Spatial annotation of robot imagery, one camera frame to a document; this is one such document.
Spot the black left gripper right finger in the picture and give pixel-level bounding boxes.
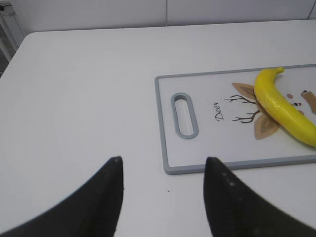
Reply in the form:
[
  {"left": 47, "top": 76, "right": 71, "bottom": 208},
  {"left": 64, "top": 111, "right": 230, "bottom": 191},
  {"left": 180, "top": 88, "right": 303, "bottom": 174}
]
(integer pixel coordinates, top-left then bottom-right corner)
[{"left": 203, "top": 157, "right": 316, "bottom": 237}]

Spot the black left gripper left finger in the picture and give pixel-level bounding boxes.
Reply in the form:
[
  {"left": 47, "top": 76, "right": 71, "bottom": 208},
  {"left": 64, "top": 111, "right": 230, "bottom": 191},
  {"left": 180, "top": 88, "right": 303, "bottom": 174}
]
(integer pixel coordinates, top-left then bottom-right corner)
[{"left": 1, "top": 157, "right": 123, "bottom": 237}]

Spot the yellow plastic banana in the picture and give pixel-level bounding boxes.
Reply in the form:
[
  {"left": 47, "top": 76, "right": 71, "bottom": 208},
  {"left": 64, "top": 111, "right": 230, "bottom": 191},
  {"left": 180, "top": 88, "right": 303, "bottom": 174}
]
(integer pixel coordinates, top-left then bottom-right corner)
[{"left": 254, "top": 67, "right": 316, "bottom": 147}]

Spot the white cutting board grey rim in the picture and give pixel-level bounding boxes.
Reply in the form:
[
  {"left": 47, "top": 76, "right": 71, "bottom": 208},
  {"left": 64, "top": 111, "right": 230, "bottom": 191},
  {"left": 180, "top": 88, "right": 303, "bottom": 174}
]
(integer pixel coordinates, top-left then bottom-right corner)
[{"left": 155, "top": 69, "right": 316, "bottom": 175}]

